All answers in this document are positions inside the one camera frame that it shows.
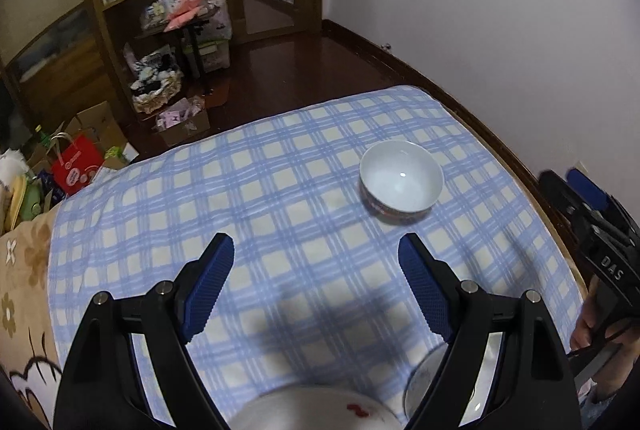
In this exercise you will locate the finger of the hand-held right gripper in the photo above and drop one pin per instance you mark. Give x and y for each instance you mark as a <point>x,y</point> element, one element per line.
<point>592,192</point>
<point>557,195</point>

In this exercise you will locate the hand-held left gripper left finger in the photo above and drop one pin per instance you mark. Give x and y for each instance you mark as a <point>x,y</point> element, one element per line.
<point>210,285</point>

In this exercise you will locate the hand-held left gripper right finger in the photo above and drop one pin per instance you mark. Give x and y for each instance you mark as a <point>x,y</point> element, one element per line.
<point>425,285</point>

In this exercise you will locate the large white bowl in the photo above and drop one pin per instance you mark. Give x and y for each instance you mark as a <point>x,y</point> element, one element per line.
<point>425,385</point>

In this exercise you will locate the small red patterned bowl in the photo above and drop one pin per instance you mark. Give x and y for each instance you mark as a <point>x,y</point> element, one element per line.
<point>400,175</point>

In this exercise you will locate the white cherry-print plate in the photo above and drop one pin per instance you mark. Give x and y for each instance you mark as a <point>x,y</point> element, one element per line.
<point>310,410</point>

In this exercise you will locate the person's right hand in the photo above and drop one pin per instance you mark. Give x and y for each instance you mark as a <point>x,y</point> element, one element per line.
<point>586,325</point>

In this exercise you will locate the blue checkered cloth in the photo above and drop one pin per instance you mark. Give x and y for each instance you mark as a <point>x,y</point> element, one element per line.
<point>300,190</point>

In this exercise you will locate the person's blue clothing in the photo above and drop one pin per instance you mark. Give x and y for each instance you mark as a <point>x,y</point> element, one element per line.
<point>600,410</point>

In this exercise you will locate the box of pink packets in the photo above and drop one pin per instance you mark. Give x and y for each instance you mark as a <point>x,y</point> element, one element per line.
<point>180,124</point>

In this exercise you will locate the red paper bag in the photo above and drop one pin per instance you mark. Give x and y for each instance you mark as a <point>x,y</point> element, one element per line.
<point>77,164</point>

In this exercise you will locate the green plush toy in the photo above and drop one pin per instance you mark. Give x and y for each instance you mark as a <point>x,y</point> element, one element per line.
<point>31,202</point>

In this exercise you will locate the woven basket of clutter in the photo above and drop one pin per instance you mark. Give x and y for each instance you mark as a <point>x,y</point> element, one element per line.
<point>155,94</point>

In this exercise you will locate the cardboard box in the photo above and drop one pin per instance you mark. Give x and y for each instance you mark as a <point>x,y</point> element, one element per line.
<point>97,119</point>

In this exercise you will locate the green bottle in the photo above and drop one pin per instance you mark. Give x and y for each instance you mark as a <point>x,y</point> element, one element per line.
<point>44,137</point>

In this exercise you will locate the white-haired plush doll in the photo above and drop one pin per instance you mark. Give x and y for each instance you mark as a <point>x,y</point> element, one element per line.
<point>10,169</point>

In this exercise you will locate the clear plastic storage box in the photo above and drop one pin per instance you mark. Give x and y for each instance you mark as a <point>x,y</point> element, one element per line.
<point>217,44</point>

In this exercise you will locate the cluttered side table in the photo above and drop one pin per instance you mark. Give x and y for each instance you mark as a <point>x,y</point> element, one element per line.
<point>192,44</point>

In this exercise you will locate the pink cloth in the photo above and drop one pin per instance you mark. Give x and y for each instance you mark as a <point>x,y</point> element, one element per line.
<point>182,17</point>

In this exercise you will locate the wooden wardrobe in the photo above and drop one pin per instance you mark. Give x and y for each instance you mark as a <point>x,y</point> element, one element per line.
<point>60,24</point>

